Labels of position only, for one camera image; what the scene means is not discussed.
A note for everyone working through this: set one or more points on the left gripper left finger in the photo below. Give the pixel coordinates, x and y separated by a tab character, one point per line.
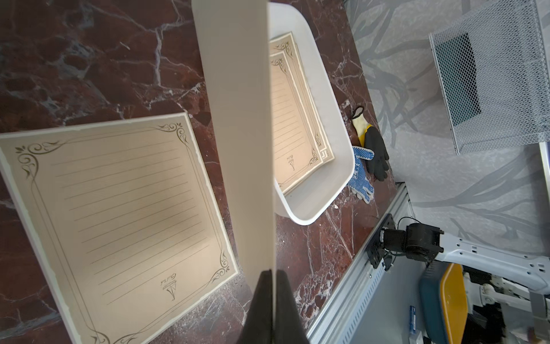
258	326

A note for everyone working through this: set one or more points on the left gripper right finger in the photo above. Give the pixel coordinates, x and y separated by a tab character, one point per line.
288	327

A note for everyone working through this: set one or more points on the white plastic storage box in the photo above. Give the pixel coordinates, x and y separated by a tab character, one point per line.
304	204

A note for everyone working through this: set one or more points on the beige stationery paper sheet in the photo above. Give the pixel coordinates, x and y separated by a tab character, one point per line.
123	220

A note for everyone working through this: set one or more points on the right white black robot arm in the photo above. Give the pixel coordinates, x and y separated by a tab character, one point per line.
425	243

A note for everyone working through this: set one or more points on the beige stationery paper stack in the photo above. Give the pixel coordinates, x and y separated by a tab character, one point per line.
300	142

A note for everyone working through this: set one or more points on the blue dotted work glove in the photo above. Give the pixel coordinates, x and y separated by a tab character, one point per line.
359	183

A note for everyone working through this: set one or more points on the yellow teal chair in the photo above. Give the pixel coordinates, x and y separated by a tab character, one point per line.
444	302

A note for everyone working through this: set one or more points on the black yellow work glove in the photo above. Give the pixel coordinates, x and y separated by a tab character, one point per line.
370	138

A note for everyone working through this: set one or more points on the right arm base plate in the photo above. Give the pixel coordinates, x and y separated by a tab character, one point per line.
378	247

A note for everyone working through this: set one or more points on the white wire mesh basket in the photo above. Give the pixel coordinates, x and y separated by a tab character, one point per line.
493	68

